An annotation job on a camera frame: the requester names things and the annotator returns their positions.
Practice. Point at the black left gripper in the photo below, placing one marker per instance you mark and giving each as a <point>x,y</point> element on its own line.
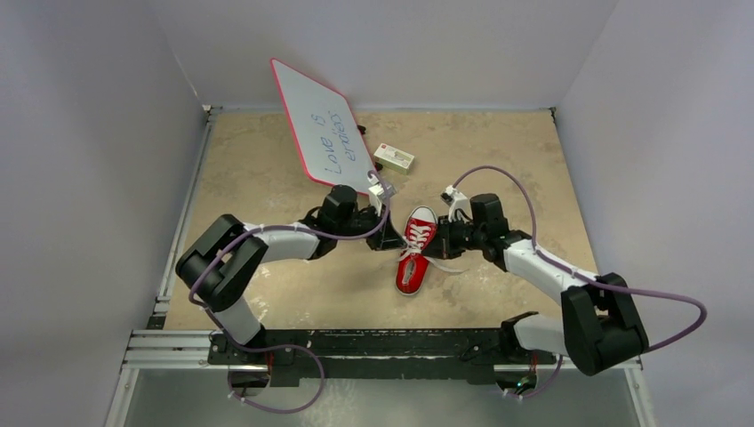
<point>386,237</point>

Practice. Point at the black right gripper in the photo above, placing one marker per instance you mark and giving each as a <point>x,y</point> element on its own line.
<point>446,237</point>

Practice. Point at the red canvas sneaker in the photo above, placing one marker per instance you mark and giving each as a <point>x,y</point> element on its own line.
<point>420,229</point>

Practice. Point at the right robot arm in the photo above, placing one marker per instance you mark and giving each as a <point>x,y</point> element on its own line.
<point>599,326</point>

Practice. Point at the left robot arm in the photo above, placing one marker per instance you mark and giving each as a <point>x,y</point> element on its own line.
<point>220,265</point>

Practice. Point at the small white green box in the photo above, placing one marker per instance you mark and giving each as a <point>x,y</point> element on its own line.
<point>394,159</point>

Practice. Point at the pink framed whiteboard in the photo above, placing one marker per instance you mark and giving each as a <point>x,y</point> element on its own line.
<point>331,149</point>

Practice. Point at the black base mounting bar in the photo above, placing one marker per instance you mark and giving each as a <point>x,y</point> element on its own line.
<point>478,356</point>

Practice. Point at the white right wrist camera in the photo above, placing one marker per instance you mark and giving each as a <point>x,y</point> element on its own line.
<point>458,205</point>

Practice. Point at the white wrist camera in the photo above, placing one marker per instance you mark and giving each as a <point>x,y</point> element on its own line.
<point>380,196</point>
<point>458,205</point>

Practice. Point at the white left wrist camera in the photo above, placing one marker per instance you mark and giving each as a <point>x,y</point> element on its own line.
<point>380,196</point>

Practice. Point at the aluminium rail frame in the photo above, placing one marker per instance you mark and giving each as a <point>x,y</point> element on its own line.
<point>250,168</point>

